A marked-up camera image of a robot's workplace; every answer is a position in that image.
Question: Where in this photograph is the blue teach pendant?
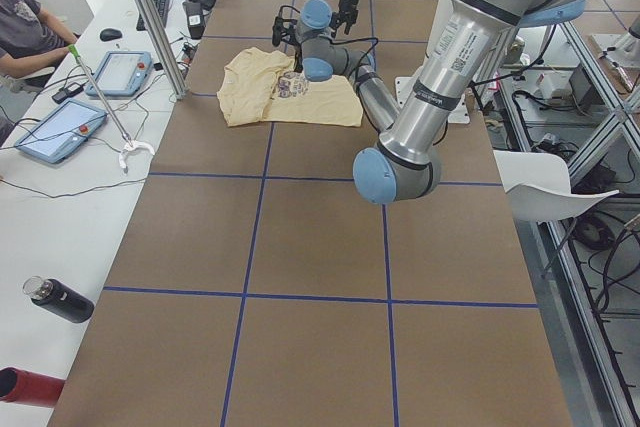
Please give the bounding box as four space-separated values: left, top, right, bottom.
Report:
14 99 107 164
93 51 153 98

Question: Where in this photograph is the seated person grey shirt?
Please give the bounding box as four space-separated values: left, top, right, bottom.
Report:
1 0 78 79

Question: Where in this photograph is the beige long-sleeve printed shirt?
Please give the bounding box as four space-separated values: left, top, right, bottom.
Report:
217 47 363 127

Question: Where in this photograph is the aluminium frame post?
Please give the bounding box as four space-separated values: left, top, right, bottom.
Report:
134 0 187 100

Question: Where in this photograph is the red cylinder bottle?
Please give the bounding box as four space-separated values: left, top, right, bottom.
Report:
1 367 65 408

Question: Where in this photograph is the near blue teach pendant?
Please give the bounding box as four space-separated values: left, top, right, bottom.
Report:
14 99 107 164

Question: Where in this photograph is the far blue teach pendant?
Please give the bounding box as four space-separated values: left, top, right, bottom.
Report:
93 51 153 98

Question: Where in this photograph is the reacher grabber stick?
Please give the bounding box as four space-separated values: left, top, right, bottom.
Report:
67 44 155 174

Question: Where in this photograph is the black water bottle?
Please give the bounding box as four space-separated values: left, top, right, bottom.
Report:
22 276 94 323

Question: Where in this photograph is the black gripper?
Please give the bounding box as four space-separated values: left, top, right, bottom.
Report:
333 0 358 27
282 19 301 55

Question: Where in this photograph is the black computer mouse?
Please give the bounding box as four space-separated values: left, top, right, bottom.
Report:
99 28 123 42

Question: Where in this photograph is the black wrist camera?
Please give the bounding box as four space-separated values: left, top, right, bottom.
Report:
271 16 286 47

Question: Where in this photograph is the black keyboard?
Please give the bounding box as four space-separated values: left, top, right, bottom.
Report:
135 0 173 32

